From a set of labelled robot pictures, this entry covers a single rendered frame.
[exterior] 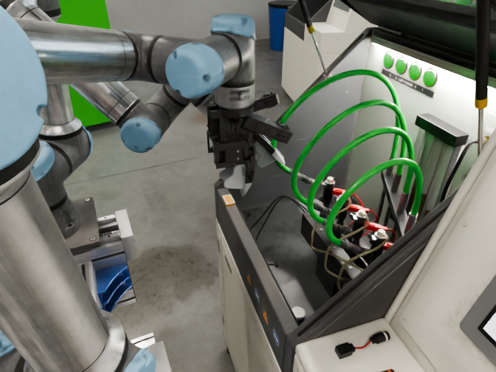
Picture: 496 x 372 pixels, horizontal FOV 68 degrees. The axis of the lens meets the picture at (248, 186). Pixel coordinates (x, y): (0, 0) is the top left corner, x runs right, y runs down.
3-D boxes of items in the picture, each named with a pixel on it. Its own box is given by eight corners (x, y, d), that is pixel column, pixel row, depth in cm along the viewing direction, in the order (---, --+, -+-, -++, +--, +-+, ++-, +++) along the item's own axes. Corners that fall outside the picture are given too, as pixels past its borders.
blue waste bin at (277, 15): (261, 46, 702) (262, 1, 659) (288, 43, 722) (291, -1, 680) (275, 53, 656) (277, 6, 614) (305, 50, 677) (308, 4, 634)
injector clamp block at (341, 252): (298, 249, 124) (302, 212, 115) (325, 242, 126) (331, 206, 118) (353, 334, 97) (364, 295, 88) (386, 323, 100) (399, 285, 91)
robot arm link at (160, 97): (127, 122, 87) (154, 91, 82) (145, 104, 96) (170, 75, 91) (153, 144, 89) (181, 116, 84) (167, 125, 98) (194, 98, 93)
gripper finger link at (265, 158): (271, 176, 96) (246, 152, 94) (287, 161, 95) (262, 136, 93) (271, 180, 93) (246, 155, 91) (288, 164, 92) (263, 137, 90)
